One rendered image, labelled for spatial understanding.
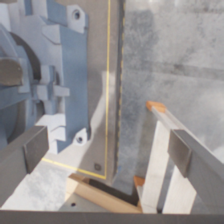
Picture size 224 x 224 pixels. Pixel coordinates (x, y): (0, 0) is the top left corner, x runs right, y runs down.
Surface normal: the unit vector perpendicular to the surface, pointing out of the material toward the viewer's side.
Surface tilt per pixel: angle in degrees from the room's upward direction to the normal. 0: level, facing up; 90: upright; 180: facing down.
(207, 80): 0
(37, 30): 0
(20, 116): 0
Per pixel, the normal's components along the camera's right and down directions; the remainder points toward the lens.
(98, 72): -0.37, 0.25
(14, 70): 0.78, 0.19
